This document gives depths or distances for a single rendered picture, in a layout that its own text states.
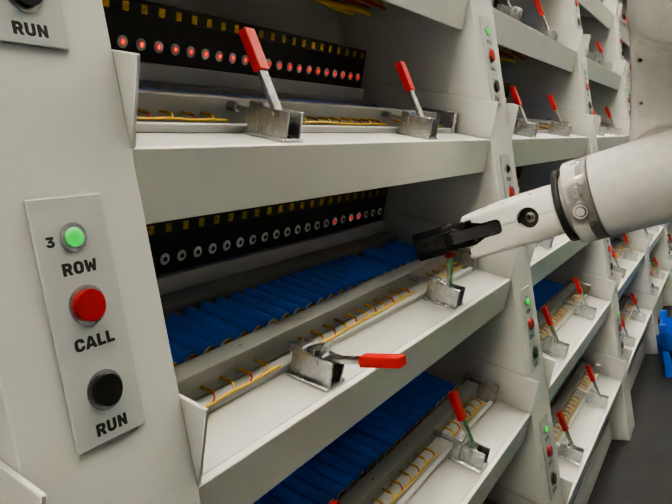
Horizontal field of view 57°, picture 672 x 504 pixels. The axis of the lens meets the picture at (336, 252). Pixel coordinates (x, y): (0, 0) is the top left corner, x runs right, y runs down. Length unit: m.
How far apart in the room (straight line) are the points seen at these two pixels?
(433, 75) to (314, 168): 0.45
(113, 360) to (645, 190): 0.47
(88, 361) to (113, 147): 0.11
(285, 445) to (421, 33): 0.64
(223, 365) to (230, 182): 0.14
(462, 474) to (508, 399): 0.21
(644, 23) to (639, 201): 0.15
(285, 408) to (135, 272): 0.17
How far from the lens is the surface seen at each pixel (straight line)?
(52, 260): 0.32
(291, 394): 0.48
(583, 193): 0.63
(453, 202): 0.90
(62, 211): 0.32
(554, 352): 1.16
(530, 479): 0.99
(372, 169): 0.58
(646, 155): 0.62
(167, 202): 0.38
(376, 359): 0.46
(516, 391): 0.93
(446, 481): 0.75
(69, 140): 0.34
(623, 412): 1.68
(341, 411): 0.51
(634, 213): 0.63
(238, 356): 0.48
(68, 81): 0.35
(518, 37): 1.14
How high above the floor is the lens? 0.69
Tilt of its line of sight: 5 degrees down
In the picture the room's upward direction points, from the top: 10 degrees counter-clockwise
